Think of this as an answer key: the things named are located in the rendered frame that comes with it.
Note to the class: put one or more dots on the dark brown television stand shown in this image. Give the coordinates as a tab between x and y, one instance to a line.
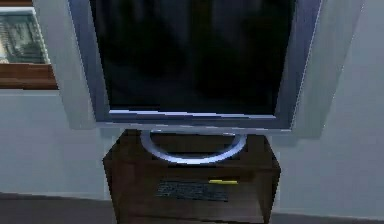
133	180

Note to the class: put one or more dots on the silver framed television set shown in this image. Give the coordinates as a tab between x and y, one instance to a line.
193	56

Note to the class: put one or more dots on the brown framed wall picture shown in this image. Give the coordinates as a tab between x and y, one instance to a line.
20	40

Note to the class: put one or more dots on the yellow pencil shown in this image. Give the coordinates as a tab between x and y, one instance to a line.
223	182

